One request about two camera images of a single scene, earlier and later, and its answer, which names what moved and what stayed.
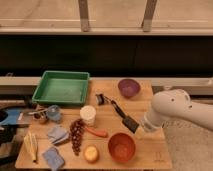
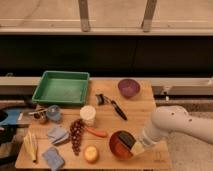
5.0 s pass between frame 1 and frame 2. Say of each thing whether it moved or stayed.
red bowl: stayed
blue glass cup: stayed
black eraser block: moved
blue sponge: stayed
